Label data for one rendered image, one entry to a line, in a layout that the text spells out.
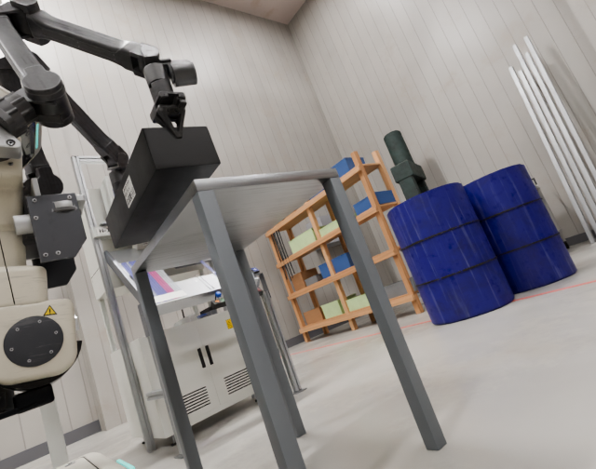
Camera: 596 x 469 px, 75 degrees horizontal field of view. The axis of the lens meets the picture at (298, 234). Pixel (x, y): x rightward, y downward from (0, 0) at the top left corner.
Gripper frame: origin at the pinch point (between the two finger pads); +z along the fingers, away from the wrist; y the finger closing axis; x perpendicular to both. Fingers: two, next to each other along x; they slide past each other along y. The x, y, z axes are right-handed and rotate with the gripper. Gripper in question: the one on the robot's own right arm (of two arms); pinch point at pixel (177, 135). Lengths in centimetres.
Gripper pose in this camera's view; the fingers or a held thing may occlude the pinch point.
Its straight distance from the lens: 104.9
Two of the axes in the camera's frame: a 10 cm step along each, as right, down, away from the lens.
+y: -5.3, 3.6, 7.7
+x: -7.6, 1.9, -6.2
